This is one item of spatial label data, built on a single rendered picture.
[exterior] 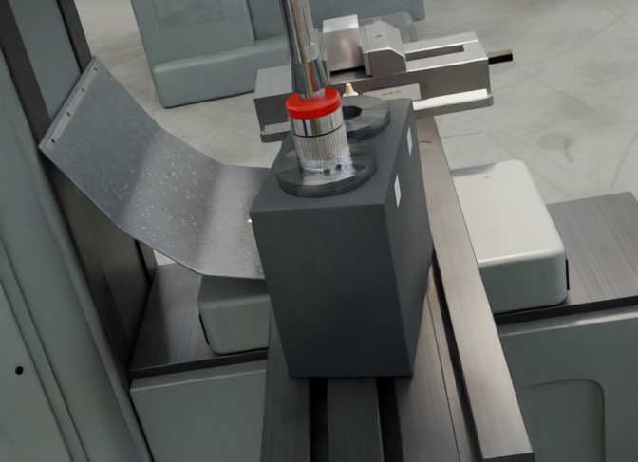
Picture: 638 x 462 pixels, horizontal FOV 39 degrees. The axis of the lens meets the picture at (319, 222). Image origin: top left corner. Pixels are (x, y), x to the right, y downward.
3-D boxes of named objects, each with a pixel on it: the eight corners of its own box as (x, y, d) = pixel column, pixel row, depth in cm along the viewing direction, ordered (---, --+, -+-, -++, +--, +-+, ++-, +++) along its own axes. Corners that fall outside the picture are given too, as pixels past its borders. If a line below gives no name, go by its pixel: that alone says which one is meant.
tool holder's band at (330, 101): (276, 113, 79) (273, 102, 78) (315, 93, 81) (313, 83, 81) (311, 123, 76) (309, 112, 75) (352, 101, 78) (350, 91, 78)
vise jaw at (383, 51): (401, 43, 142) (397, 19, 140) (407, 71, 131) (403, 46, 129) (363, 49, 143) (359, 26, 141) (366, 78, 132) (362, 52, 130)
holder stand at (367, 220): (434, 249, 102) (411, 83, 93) (413, 378, 84) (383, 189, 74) (329, 253, 106) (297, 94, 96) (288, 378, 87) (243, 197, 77)
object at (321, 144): (288, 165, 81) (276, 113, 79) (326, 144, 84) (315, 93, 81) (323, 177, 78) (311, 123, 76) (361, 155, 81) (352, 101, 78)
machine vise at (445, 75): (479, 69, 146) (473, 3, 140) (495, 105, 133) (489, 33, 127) (265, 105, 149) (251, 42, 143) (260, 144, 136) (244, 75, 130)
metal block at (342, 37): (363, 51, 139) (356, 14, 136) (365, 65, 134) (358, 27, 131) (329, 57, 140) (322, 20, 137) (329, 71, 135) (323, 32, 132)
